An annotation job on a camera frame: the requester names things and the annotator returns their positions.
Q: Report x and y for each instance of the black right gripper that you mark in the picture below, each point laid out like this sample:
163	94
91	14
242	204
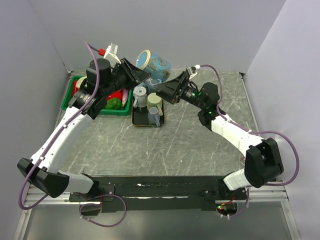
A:
170	87

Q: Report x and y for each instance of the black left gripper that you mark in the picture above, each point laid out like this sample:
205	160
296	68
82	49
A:
132	73

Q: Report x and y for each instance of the light green mug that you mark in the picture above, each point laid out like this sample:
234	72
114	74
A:
153	100

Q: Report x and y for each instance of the blue butterfly mug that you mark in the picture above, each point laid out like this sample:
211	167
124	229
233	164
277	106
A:
158	68

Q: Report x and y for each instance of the lavender blue small mug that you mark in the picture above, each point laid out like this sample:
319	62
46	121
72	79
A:
154	116

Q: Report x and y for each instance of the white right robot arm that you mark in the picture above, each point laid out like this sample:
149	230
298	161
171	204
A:
263	161

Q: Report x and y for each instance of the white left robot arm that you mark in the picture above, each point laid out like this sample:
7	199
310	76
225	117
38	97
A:
43	169

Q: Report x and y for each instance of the white grey mug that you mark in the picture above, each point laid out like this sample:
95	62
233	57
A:
140	97

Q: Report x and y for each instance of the red bell pepper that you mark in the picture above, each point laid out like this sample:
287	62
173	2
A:
118	94

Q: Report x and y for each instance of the green bell pepper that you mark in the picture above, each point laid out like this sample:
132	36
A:
113	104

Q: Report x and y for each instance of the black tray gold rim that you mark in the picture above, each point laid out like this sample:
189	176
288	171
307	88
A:
139	116

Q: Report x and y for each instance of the lettuce head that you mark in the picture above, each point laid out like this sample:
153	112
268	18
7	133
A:
81	83

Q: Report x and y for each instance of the green plastic bin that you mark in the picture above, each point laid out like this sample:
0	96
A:
124	111

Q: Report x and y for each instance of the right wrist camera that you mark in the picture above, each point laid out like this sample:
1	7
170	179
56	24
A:
193	71

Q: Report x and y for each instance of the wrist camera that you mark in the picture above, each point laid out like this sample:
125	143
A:
193	71
110	54

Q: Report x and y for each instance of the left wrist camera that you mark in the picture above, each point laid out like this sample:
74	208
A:
110	54

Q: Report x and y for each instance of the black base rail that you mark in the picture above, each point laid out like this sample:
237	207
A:
144	193

